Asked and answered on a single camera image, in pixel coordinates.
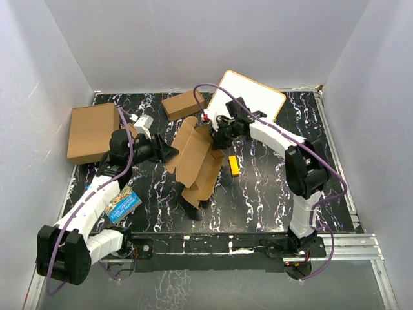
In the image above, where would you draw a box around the large closed cardboard box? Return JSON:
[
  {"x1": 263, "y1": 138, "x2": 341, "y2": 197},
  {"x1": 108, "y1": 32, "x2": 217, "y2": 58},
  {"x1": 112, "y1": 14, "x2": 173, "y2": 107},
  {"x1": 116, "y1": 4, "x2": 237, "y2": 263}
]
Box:
[{"x1": 67, "y1": 103, "x2": 119, "y2": 165}]

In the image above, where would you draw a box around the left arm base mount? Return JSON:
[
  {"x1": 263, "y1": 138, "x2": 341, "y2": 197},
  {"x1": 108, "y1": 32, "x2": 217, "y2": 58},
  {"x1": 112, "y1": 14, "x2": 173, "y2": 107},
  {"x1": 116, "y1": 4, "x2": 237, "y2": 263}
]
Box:
[{"x1": 100, "y1": 238, "x2": 154, "y2": 262}]

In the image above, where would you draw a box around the flat cardboard box under large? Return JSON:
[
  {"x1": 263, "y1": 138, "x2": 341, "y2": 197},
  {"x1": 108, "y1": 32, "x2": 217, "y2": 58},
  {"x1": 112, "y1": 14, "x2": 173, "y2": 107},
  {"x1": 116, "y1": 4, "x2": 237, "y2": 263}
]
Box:
[{"x1": 127, "y1": 123, "x2": 138, "y2": 140}]

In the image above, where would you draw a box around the colourful children's book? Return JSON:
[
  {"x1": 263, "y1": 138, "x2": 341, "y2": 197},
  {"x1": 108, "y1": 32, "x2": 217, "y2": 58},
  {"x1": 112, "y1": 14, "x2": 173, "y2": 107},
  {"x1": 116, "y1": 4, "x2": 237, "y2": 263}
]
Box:
[{"x1": 105, "y1": 185, "x2": 142, "y2": 224}]

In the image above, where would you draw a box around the small cardboard box at back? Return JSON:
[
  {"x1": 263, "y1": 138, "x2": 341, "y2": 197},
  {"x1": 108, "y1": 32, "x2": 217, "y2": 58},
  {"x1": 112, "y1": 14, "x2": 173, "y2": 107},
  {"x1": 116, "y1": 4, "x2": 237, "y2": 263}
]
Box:
[{"x1": 162, "y1": 90, "x2": 201, "y2": 121}]

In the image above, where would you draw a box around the yellow rectangular block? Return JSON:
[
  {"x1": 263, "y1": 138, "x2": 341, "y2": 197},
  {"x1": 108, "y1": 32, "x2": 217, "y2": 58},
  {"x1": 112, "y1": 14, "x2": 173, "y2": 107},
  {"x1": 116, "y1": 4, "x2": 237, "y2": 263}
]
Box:
[{"x1": 228, "y1": 155, "x2": 240, "y2": 177}]

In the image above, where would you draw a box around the white board orange rim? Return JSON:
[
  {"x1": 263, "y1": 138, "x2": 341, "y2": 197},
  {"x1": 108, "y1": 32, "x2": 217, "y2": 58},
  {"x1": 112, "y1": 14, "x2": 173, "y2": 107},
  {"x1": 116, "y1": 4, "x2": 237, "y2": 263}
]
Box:
[{"x1": 219, "y1": 70, "x2": 286, "y2": 122}]

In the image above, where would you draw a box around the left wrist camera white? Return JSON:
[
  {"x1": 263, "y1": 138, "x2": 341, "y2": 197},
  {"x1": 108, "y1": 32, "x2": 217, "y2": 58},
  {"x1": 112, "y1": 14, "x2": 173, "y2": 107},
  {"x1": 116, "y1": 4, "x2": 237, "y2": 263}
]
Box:
[{"x1": 129, "y1": 114, "x2": 154, "y2": 140}]

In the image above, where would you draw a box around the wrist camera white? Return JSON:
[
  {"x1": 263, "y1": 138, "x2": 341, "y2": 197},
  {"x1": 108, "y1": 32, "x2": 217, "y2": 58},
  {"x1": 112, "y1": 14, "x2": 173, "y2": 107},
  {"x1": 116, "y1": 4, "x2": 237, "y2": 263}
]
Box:
[
  {"x1": 129, "y1": 114, "x2": 154, "y2": 140},
  {"x1": 201, "y1": 108, "x2": 220, "y2": 127}
]

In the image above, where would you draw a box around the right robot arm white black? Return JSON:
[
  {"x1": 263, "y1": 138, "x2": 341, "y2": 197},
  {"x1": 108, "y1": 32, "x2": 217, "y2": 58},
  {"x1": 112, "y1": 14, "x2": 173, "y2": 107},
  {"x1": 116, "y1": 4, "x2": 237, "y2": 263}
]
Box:
[{"x1": 202, "y1": 97, "x2": 331, "y2": 256}]

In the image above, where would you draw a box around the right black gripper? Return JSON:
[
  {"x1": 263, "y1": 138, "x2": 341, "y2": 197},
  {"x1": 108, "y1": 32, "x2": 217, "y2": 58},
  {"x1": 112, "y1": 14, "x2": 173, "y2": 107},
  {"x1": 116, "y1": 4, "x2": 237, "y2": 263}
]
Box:
[{"x1": 209, "y1": 119, "x2": 240, "y2": 150}]

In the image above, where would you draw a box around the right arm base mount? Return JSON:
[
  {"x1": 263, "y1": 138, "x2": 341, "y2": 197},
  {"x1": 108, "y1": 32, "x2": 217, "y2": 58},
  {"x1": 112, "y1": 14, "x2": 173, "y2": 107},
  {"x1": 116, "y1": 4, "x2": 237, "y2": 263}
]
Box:
[{"x1": 260, "y1": 227, "x2": 327, "y2": 258}]

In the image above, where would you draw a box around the aluminium frame rail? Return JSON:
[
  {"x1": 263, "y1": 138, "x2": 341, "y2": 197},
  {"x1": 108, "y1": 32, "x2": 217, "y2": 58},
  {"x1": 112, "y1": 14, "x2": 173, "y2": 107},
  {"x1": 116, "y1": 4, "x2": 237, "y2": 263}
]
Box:
[{"x1": 24, "y1": 233, "x2": 398, "y2": 309}]

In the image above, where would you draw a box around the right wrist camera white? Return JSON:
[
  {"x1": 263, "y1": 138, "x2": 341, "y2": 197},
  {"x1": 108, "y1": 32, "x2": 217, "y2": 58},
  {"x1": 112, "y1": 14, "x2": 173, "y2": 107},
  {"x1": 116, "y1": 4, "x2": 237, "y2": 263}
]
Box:
[{"x1": 201, "y1": 108, "x2": 220, "y2": 127}]

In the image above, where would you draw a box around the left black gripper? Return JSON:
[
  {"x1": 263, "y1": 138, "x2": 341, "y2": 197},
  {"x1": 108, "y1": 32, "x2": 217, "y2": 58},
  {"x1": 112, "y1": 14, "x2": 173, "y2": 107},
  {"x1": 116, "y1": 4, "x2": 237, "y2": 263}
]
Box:
[{"x1": 126, "y1": 132, "x2": 179, "y2": 167}]

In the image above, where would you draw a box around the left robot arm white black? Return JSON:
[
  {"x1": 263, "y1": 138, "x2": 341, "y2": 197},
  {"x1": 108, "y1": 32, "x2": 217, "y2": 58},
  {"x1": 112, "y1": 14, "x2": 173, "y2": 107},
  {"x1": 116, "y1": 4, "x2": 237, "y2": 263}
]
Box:
[{"x1": 35, "y1": 129, "x2": 179, "y2": 285}]

